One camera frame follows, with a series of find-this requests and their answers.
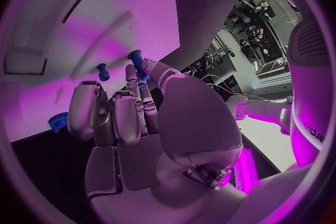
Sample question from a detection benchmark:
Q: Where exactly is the white cable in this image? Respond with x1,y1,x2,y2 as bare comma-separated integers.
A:
200,74,271,101

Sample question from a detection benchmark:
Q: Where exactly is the blue gear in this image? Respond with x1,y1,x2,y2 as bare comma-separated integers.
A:
46,111,70,134

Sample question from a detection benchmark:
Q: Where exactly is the blue peg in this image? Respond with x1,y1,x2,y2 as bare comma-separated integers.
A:
96,63,110,82
127,50,151,82

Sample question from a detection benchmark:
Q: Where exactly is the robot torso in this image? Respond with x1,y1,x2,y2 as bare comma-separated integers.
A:
284,17,333,169

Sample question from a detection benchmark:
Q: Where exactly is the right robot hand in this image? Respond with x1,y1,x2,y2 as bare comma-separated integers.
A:
67,57,248,224

